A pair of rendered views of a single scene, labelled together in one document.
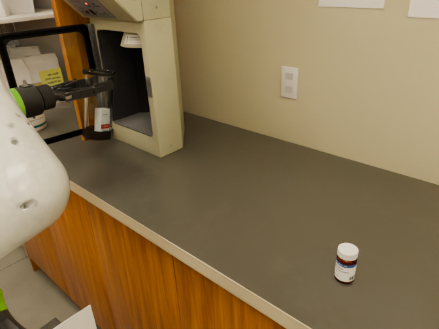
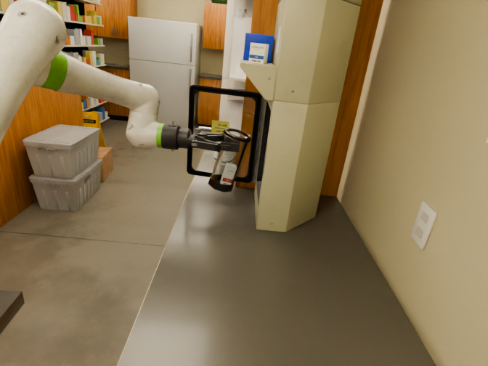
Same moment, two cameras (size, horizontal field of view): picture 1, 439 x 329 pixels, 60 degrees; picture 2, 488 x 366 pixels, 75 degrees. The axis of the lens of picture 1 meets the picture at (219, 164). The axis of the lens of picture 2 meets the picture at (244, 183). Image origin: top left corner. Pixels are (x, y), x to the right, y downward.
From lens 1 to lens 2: 0.67 m
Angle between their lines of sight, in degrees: 40
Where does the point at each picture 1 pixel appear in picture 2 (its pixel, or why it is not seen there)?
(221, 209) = (218, 307)
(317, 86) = (448, 248)
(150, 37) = (277, 118)
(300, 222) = not seen: outside the picture
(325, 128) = (437, 308)
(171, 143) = (272, 222)
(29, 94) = (168, 131)
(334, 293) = not seen: outside the picture
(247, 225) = (208, 341)
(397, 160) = not seen: outside the picture
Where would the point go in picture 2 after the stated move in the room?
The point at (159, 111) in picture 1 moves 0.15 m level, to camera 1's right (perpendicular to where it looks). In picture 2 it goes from (266, 187) to (301, 204)
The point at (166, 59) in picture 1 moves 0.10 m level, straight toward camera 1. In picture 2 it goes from (290, 143) to (272, 148)
